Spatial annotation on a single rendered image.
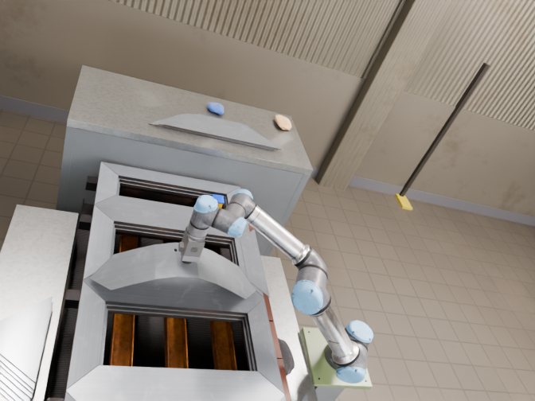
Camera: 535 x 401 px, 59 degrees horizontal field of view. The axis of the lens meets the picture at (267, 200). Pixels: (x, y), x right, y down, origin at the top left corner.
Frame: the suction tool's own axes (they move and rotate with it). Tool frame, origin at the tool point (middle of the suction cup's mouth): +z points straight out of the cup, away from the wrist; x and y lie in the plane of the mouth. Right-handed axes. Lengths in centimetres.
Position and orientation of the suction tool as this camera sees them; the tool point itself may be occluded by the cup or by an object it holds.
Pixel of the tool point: (185, 262)
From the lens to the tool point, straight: 188.8
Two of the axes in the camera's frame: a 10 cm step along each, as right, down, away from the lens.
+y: 2.1, 6.4, -7.4
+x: 9.2, 1.3, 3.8
